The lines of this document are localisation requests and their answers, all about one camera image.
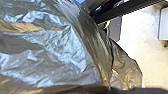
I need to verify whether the black trash bag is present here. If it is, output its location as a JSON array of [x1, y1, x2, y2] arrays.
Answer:
[[0, 0, 145, 94]]

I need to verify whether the white rectangular box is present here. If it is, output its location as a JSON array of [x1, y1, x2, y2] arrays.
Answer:
[[157, 5, 168, 42]]

